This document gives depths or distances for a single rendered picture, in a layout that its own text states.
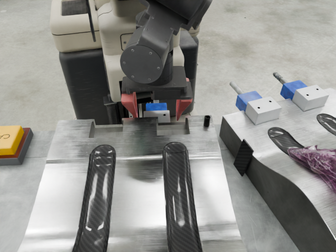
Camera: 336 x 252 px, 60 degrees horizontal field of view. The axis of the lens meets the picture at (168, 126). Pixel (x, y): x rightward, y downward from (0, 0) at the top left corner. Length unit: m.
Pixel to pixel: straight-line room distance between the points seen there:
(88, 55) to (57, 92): 1.06
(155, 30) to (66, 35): 0.73
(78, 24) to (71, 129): 0.63
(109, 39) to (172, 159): 0.46
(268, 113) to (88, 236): 0.36
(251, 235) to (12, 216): 0.37
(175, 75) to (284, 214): 0.28
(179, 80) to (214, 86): 1.61
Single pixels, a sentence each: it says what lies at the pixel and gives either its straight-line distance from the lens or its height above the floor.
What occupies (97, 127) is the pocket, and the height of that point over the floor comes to 0.88.
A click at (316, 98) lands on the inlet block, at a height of 0.88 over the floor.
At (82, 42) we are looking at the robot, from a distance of 1.10.
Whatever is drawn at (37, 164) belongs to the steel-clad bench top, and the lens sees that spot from 0.59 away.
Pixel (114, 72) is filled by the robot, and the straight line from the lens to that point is 0.82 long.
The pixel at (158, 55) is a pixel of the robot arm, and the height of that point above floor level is 1.03.
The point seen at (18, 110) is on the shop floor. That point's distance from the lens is 2.11.
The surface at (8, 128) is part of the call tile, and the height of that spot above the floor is 0.84.
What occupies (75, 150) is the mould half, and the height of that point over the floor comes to 0.89.
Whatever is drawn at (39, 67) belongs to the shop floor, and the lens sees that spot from 2.49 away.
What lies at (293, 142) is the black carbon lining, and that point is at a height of 0.85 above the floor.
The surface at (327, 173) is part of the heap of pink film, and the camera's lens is 0.44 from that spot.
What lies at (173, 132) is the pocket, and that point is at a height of 0.86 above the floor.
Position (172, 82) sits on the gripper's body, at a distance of 0.49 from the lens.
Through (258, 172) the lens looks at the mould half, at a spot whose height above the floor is 0.84.
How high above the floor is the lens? 1.22
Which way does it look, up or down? 44 degrees down
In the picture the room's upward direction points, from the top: straight up
